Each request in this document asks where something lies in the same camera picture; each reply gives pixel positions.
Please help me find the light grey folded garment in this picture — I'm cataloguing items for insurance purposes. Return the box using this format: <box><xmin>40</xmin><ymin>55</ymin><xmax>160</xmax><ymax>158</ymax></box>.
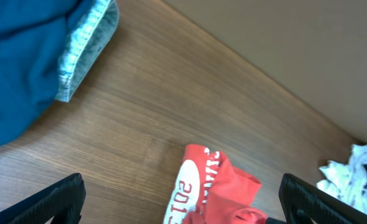
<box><xmin>55</xmin><ymin>0</ymin><xmax>119</xmax><ymax>103</ymax></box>

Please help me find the red t-shirt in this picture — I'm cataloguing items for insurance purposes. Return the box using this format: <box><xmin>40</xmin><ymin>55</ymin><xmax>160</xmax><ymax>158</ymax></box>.
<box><xmin>163</xmin><ymin>144</ymin><xmax>267</xmax><ymax>224</ymax></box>

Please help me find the blue button shirt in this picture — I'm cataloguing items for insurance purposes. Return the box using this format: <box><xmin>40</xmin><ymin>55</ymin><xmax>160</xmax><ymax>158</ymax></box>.
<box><xmin>0</xmin><ymin>0</ymin><xmax>92</xmax><ymax>146</ymax></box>

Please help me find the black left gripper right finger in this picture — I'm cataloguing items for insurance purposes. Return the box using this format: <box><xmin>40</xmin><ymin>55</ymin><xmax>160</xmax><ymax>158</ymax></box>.
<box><xmin>279</xmin><ymin>174</ymin><xmax>367</xmax><ymax>224</ymax></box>

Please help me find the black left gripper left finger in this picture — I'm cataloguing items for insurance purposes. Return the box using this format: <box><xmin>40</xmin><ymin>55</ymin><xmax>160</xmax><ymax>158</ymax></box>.
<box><xmin>0</xmin><ymin>173</ymin><xmax>86</xmax><ymax>224</ymax></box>

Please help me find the white t-shirt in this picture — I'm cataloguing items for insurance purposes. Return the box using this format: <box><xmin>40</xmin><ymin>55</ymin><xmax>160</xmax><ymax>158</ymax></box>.
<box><xmin>317</xmin><ymin>144</ymin><xmax>367</xmax><ymax>214</ymax></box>

